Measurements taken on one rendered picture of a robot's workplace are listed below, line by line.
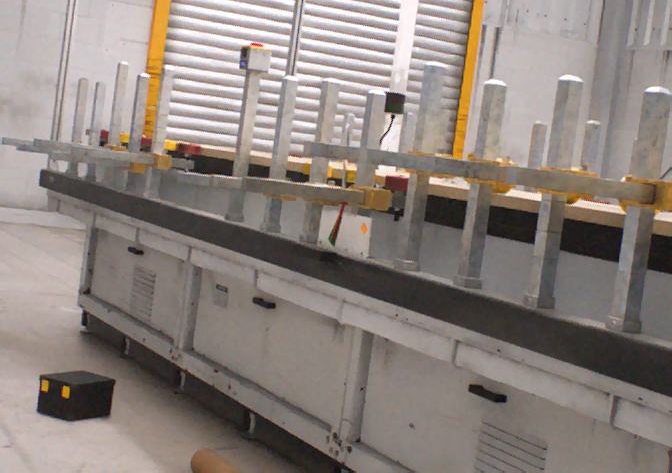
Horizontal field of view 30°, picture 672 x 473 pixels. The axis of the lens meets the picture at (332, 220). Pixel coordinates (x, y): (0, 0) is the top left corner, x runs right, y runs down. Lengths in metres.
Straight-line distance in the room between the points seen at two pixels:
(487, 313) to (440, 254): 0.62
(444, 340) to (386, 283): 0.22
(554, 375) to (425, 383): 0.84
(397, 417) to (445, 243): 0.51
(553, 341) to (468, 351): 0.35
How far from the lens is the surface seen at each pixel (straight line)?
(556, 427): 2.83
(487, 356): 2.65
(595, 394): 2.38
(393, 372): 3.40
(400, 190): 3.10
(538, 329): 2.44
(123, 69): 4.96
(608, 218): 2.59
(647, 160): 2.28
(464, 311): 2.64
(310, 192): 3.00
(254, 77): 3.80
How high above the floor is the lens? 0.94
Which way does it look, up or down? 3 degrees down
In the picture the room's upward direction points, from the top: 8 degrees clockwise
